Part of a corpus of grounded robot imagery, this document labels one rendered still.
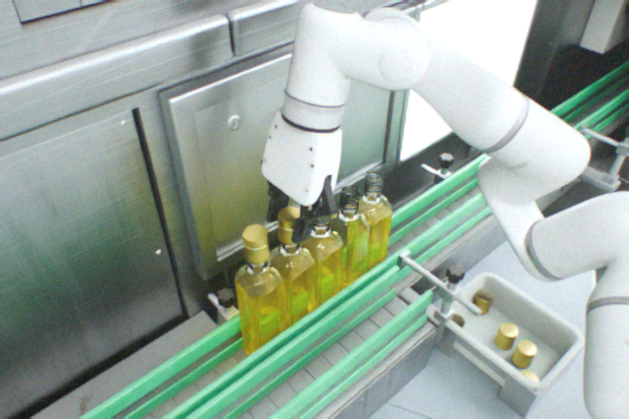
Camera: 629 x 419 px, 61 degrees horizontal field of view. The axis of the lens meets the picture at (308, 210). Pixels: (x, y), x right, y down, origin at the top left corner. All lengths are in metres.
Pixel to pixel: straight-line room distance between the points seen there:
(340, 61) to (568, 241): 0.36
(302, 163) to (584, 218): 0.35
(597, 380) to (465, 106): 0.34
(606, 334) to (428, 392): 0.45
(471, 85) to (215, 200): 0.40
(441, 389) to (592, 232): 0.47
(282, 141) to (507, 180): 0.30
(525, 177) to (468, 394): 0.48
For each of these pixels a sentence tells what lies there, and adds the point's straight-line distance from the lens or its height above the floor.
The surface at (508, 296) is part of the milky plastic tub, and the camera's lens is 1.15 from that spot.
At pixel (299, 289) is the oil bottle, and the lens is 0.81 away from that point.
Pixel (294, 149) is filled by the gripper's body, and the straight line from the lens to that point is 0.66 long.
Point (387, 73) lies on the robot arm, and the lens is 0.60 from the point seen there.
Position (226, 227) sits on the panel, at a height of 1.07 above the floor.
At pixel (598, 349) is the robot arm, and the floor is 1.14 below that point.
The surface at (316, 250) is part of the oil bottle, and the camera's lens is 0.80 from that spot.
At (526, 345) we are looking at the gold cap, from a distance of 1.09.
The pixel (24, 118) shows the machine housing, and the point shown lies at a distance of 0.64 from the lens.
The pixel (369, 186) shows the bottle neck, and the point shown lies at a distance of 0.84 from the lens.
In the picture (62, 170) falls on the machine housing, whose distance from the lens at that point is 0.72.
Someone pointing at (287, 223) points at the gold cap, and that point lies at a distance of 0.73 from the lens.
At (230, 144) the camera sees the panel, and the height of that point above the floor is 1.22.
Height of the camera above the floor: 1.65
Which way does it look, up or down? 42 degrees down
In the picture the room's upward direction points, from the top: straight up
